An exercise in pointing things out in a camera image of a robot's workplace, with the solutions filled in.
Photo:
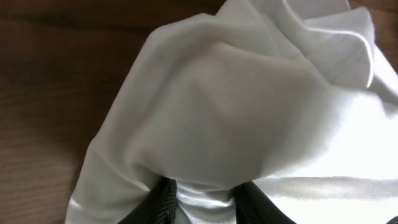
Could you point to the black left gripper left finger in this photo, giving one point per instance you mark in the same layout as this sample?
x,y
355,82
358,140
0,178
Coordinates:
x,y
158,207

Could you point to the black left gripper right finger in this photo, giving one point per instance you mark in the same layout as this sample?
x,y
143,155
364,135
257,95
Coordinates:
x,y
254,207

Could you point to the white printed t-shirt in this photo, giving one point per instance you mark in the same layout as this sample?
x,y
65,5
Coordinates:
x,y
294,96

